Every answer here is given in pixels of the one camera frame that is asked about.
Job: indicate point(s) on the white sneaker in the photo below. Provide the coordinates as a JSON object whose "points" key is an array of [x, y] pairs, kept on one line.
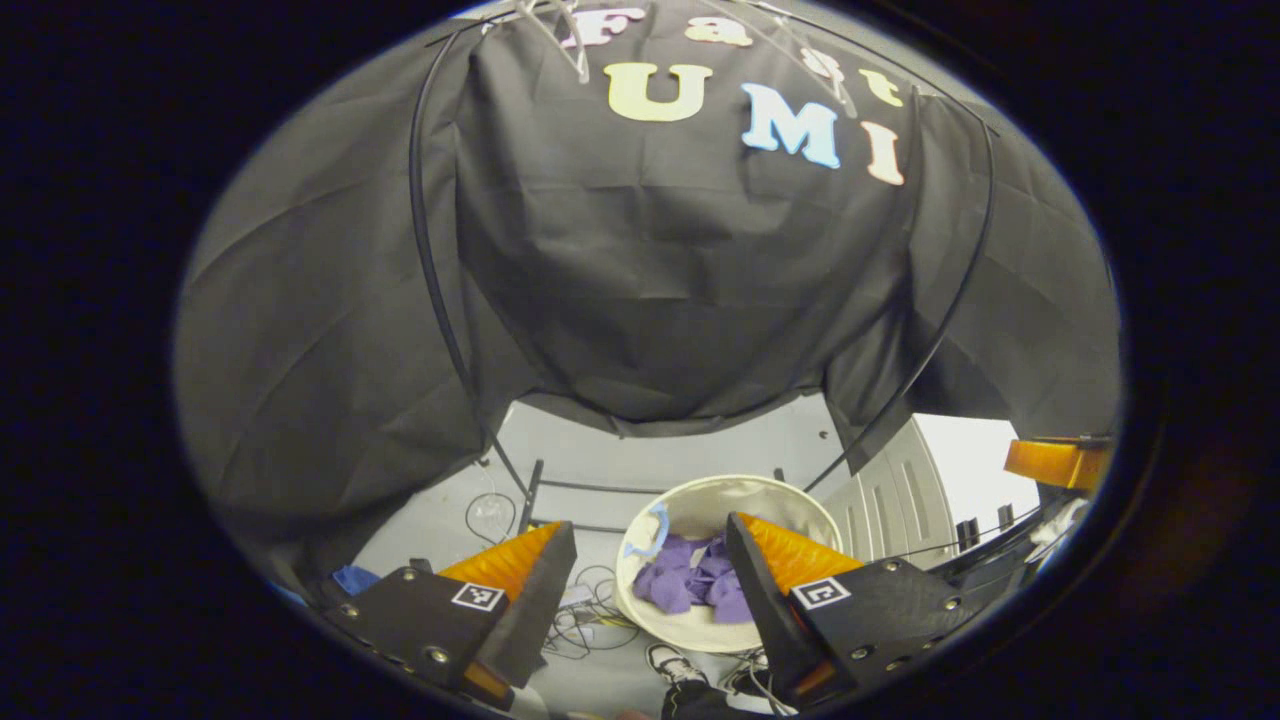
{"points": [[668, 662]]}

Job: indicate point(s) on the white plastic hanger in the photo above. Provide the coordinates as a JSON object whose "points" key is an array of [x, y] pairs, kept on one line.
{"points": [[575, 50], [830, 80]]}

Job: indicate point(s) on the black backdrop cloth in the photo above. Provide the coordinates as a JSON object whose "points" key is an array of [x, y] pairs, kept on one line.
{"points": [[650, 300]]}

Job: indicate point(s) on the dark trouser leg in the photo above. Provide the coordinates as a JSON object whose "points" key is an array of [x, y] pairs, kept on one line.
{"points": [[700, 702]]}

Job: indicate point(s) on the cream laundry hamper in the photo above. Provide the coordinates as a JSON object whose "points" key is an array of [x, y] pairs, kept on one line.
{"points": [[700, 500]]}

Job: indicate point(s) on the black clothes rack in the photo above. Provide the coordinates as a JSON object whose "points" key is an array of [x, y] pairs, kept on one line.
{"points": [[531, 495]]}

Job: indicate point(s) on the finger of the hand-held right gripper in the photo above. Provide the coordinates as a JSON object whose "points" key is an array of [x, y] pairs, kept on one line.
{"points": [[1050, 462]]}

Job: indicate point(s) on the white cabinet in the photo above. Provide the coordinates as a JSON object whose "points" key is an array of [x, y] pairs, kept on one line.
{"points": [[890, 500]]}

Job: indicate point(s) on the blue cloth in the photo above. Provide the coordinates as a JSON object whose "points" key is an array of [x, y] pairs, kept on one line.
{"points": [[355, 580]]}

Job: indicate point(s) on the purple ribbed shirt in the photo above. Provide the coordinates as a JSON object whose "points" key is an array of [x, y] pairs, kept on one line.
{"points": [[680, 580]]}

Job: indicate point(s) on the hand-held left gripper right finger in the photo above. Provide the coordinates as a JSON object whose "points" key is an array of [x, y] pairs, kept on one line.
{"points": [[765, 610]]}

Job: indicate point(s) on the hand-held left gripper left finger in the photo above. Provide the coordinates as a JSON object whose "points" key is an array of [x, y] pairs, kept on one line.
{"points": [[535, 610]]}

